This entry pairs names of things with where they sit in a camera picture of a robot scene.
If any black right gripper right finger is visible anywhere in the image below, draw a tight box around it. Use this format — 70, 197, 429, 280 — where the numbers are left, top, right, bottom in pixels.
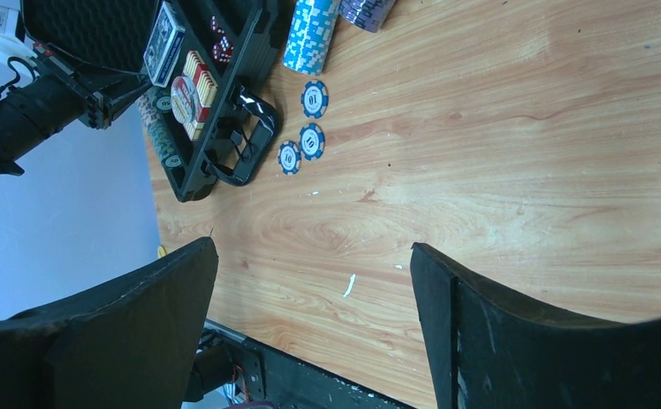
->
410, 243, 661, 408

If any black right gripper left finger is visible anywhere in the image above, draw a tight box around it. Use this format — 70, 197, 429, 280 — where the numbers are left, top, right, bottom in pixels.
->
0, 237, 219, 408

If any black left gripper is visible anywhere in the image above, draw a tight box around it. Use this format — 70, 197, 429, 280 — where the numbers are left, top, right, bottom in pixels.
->
0, 54, 150, 176

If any clear round dealer button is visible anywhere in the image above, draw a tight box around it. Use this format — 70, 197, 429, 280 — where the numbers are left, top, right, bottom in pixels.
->
170, 75, 199, 124

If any black poker set case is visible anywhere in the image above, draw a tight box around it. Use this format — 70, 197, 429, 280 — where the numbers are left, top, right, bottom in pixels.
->
21, 1, 286, 202

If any blue white 10 chip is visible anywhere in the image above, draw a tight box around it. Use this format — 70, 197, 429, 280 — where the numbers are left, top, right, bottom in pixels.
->
278, 141, 302, 175
300, 124, 325, 161
300, 80, 329, 119

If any light blue chip stack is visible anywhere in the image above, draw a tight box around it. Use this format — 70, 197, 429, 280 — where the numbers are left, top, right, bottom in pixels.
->
282, 0, 340, 76

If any purple chip stack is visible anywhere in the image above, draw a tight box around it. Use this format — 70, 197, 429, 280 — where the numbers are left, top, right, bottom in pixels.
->
338, 0, 396, 33

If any blue playing card deck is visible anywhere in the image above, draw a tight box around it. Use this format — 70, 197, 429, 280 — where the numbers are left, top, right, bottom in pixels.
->
143, 1, 186, 88

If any olive blue chip stack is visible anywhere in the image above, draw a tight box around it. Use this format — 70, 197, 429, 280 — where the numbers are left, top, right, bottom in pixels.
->
148, 87, 172, 113
141, 110, 182, 169

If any red playing card box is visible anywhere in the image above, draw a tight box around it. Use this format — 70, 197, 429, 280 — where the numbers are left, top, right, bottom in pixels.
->
182, 50, 218, 141

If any red translucent die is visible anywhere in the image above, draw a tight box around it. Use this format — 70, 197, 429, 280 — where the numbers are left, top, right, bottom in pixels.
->
210, 15, 226, 36
212, 35, 234, 65

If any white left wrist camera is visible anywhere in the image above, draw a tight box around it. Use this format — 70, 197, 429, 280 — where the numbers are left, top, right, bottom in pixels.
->
0, 5, 33, 63

